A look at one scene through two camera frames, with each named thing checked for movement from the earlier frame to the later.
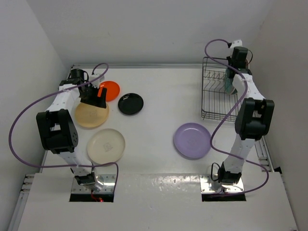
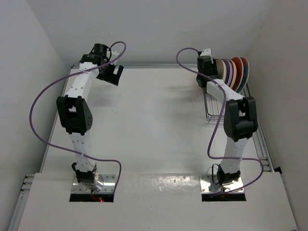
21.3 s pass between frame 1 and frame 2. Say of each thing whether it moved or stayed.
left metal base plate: stayed
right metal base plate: stayed
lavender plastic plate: moved
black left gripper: moved
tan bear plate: moved
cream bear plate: moved
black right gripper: moved
